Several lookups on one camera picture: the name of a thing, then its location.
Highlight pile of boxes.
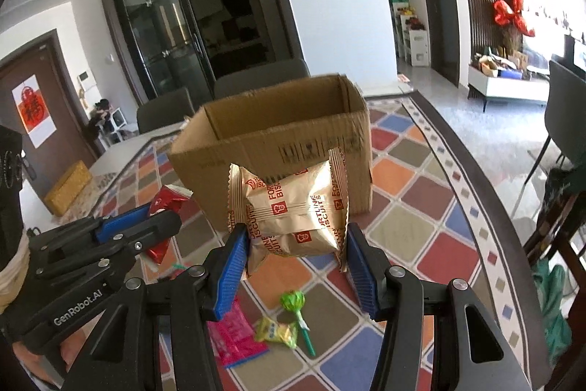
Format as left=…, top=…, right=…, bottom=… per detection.
left=471, top=45, right=532, bottom=79

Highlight dark interior door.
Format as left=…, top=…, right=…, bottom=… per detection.
left=413, top=0, right=461, bottom=87

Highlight dark wooden chair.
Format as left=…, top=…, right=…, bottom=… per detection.
left=522, top=171, right=586, bottom=391

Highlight green lollipop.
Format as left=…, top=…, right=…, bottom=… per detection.
left=280, top=290, right=318, bottom=357

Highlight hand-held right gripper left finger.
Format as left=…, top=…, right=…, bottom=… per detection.
left=59, top=224, right=251, bottom=391

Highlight dark green printed cloth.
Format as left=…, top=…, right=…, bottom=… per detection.
left=545, top=166, right=583, bottom=196

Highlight grey upholstered chair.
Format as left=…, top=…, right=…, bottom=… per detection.
left=214, top=59, right=312, bottom=99
left=136, top=88, right=197, bottom=135

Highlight white shelf unit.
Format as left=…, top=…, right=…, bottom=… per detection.
left=391, top=0, right=431, bottom=67

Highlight yellow-green candy packet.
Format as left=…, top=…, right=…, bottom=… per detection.
left=254, top=318, right=300, bottom=348

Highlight red paper door poster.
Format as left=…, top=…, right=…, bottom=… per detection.
left=11, top=82, right=58, bottom=147

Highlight gold biscuit packet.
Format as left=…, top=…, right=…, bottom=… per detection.
left=226, top=148, right=351, bottom=279

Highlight pink snack packet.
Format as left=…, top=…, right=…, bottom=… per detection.
left=208, top=297, right=271, bottom=369

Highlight red bow balloon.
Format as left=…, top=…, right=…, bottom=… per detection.
left=492, top=0, right=536, bottom=38

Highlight white low cubby shelf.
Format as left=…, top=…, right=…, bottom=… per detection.
left=103, top=107, right=138, bottom=149

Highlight person's left hand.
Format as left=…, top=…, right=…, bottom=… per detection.
left=59, top=324, right=94, bottom=373

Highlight dark glass double doors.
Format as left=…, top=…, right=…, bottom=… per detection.
left=98, top=0, right=294, bottom=103

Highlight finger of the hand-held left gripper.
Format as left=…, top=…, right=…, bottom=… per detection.
left=27, top=203, right=159, bottom=264
left=34, top=210, right=183, bottom=283

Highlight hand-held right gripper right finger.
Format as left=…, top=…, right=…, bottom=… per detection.
left=341, top=222, right=538, bottom=391

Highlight white low cabinet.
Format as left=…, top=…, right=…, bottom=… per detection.
left=468, top=63, right=550, bottom=113

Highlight dark grey dining chair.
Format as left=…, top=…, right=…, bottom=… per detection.
left=522, top=54, right=586, bottom=185

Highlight red and white snack packet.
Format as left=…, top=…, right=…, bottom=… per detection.
left=145, top=184, right=193, bottom=265

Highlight brown cardboard box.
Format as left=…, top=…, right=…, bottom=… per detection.
left=167, top=73, right=374, bottom=233

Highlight brown entrance door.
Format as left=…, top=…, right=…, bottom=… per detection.
left=0, top=29, right=99, bottom=199

